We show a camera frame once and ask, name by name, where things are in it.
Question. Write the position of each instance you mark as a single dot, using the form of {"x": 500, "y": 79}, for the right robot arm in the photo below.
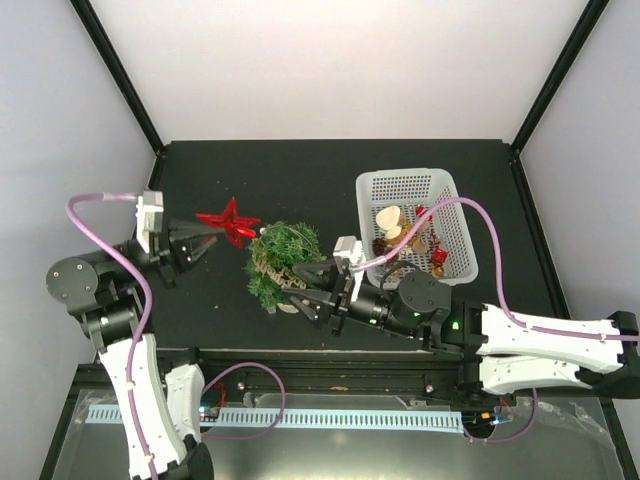
{"x": 495, "y": 354}

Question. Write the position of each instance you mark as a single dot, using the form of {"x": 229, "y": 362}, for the black frame post left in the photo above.
{"x": 93, "y": 26}

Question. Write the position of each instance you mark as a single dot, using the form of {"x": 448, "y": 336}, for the white tree pot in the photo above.
{"x": 292, "y": 308}

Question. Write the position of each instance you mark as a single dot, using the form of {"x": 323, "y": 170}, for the brown pine cone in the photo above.
{"x": 379, "y": 246}

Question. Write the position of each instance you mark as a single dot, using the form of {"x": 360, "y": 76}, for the white round foam ornament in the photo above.
{"x": 390, "y": 221}

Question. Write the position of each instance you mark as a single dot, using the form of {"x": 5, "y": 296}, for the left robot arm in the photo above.
{"x": 159, "y": 410}

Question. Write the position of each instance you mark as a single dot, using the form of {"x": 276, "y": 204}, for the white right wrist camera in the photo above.
{"x": 347, "y": 251}

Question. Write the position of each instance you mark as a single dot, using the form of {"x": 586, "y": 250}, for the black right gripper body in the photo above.
{"x": 340, "y": 300}

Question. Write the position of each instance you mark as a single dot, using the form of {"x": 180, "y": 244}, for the burlap bow ornament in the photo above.
{"x": 419, "y": 245}

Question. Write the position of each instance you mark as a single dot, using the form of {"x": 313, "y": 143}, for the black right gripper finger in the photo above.
{"x": 316, "y": 313}
{"x": 321, "y": 275}

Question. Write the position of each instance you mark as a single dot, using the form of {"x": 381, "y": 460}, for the small green christmas tree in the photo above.
{"x": 277, "y": 265}

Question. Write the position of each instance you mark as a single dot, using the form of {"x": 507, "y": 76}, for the red berry sprig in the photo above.
{"x": 430, "y": 235}

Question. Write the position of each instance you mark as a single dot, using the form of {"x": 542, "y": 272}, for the white perforated plastic basket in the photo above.
{"x": 407, "y": 188}

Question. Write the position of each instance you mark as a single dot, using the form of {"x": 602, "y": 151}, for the black frame post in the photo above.
{"x": 93, "y": 26}
{"x": 570, "y": 51}

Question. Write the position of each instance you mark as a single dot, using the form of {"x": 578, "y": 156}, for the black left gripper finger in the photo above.
{"x": 192, "y": 249}
{"x": 192, "y": 226}

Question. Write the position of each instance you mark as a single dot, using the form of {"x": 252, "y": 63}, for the red star tree topper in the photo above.
{"x": 237, "y": 228}

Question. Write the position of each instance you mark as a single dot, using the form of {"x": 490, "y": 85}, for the black frame post right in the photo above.
{"x": 570, "y": 51}

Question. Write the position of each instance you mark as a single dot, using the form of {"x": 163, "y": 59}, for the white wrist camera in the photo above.
{"x": 347, "y": 251}
{"x": 149, "y": 218}

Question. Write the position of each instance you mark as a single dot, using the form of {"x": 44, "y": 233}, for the red gift box ornament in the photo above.
{"x": 438, "y": 257}

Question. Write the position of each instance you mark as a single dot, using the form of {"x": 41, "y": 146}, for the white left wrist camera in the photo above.
{"x": 149, "y": 218}

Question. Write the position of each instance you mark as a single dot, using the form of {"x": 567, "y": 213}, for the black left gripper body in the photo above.
{"x": 166, "y": 271}

